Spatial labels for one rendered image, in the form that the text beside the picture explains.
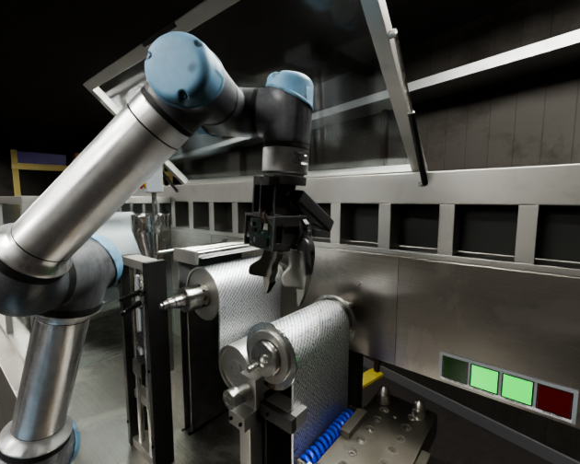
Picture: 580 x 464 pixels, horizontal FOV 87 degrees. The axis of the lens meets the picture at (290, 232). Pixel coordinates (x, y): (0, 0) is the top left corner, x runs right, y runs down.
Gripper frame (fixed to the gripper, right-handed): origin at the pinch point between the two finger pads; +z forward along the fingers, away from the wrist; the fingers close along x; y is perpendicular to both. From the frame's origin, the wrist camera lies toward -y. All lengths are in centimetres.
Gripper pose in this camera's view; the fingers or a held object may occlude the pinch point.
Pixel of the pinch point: (285, 292)
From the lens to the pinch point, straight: 55.5
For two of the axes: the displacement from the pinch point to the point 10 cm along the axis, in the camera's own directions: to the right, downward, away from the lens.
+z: -0.7, 9.9, 1.3
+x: 7.2, 1.4, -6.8
